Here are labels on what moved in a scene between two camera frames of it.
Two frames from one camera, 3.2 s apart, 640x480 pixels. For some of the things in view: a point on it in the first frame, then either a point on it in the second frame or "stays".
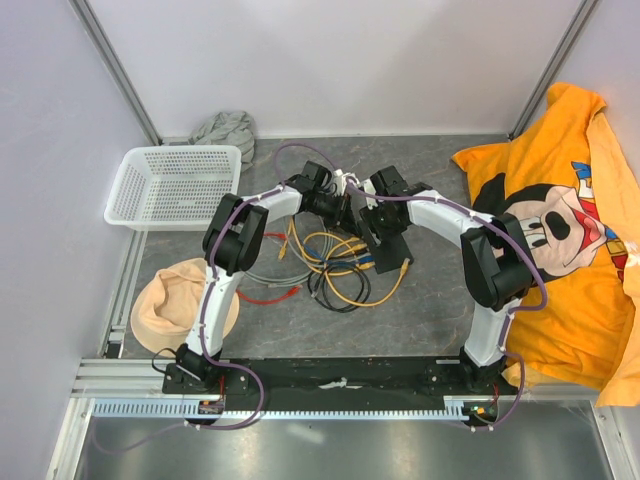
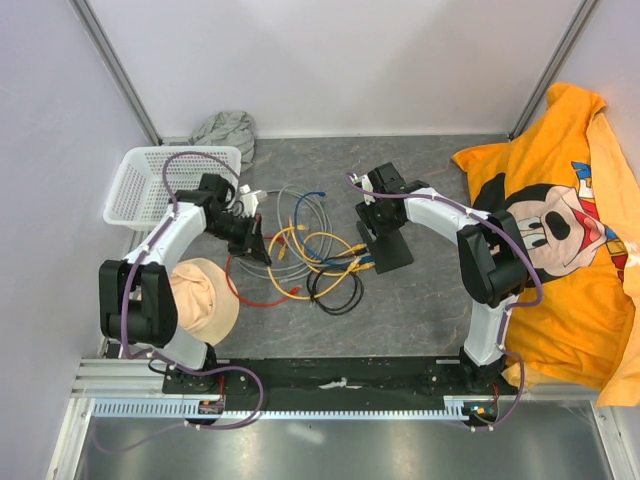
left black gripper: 341,215 to 251,242
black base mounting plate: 335,382 stays
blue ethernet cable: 363,260 stays
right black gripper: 371,217 stays
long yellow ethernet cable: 367,304 to 355,264
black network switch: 389,246 stays
